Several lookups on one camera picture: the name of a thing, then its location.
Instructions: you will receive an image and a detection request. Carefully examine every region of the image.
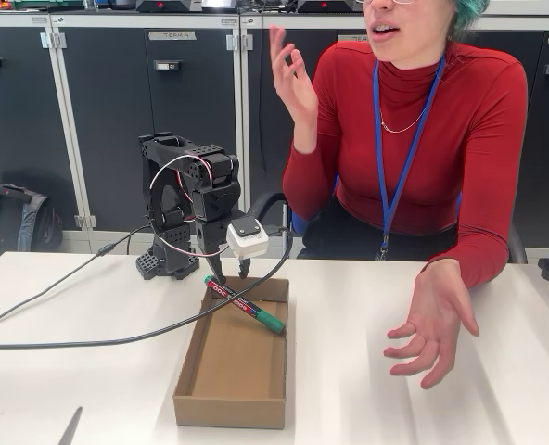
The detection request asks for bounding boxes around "green box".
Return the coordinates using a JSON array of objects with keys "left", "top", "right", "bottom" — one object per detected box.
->
[{"left": 12, "top": 0, "right": 84, "bottom": 11}]

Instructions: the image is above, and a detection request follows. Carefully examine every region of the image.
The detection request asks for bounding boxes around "person's right forearm red sleeve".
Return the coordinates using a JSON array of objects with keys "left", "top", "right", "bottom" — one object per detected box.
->
[{"left": 281, "top": 147, "right": 338, "bottom": 222}]

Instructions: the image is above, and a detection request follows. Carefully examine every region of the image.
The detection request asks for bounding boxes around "grey metal cabinet row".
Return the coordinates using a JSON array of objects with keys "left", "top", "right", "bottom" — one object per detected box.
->
[{"left": 0, "top": 11, "right": 549, "bottom": 254}]

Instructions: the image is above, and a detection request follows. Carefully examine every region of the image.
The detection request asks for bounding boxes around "person's left forearm red sleeve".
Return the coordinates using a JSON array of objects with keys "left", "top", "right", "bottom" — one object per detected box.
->
[{"left": 422, "top": 222, "right": 511, "bottom": 291}]

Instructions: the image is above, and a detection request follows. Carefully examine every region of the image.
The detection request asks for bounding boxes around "green red marker pen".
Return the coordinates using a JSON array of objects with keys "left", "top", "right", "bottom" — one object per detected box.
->
[{"left": 202, "top": 273, "right": 287, "bottom": 335}]

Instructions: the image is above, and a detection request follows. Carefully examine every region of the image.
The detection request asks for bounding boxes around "dark cabinet door with label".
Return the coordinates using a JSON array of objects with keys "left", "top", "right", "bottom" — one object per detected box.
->
[{"left": 143, "top": 26, "right": 243, "bottom": 231}]

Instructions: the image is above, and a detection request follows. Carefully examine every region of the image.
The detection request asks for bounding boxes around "person in red top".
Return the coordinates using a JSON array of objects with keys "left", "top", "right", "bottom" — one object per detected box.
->
[{"left": 281, "top": 0, "right": 529, "bottom": 261}]

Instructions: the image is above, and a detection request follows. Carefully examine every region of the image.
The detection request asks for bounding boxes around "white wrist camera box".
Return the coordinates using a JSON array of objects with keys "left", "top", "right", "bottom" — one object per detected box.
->
[{"left": 226, "top": 215, "right": 270, "bottom": 260}]

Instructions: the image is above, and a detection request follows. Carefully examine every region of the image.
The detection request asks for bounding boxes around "blue lanyard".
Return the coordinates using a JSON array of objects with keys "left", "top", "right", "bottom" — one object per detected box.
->
[{"left": 372, "top": 53, "right": 446, "bottom": 261}]

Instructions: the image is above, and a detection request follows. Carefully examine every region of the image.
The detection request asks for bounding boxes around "grey blurred strip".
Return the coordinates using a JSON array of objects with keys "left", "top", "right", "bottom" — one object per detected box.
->
[{"left": 57, "top": 406, "right": 84, "bottom": 445}]

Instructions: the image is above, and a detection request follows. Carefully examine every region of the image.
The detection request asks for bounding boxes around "red white servo wire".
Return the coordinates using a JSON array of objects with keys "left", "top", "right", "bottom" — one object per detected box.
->
[{"left": 147, "top": 155, "right": 232, "bottom": 256}]

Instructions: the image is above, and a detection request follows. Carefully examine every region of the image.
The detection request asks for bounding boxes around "thick black camera cable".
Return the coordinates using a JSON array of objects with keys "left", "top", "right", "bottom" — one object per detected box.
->
[{"left": 0, "top": 224, "right": 295, "bottom": 351}]

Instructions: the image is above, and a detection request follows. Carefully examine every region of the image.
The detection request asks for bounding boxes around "thin silver necklace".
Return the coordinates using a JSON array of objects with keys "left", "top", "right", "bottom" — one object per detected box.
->
[{"left": 378, "top": 108, "right": 428, "bottom": 134}]

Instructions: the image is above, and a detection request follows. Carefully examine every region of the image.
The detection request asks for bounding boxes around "person's left hand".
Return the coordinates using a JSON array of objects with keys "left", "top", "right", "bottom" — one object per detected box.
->
[{"left": 383, "top": 259, "right": 480, "bottom": 390}]

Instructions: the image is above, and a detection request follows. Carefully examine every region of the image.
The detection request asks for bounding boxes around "black device red logo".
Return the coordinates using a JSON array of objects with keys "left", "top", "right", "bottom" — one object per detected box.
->
[
  {"left": 297, "top": 0, "right": 369, "bottom": 14},
  {"left": 135, "top": 0, "right": 202, "bottom": 13}
]

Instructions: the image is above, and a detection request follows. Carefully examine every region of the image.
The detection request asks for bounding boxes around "black blue office chair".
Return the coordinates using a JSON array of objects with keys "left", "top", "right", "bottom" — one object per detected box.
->
[{"left": 250, "top": 173, "right": 529, "bottom": 265}]

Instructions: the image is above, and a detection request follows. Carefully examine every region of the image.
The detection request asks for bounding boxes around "brown cardboard box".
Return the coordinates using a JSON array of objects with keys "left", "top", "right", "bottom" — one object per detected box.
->
[{"left": 172, "top": 275, "right": 290, "bottom": 430}]

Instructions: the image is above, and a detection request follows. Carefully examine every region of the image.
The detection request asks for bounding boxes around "person's right hand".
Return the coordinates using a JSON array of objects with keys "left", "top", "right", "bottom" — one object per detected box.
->
[{"left": 268, "top": 25, "right": 322, "bottom": 155}]

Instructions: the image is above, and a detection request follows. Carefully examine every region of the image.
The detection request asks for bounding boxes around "grey black backpack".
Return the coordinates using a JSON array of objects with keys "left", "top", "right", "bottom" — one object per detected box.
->
[{"left": 0, "top": 182, "right": 65, "bottom": 274}]

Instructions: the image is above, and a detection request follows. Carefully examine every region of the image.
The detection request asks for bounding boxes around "thin black base cable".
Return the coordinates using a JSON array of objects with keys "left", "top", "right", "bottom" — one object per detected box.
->
[{"left": 0, "top": 223, "right": 160, "bottom": 331}]

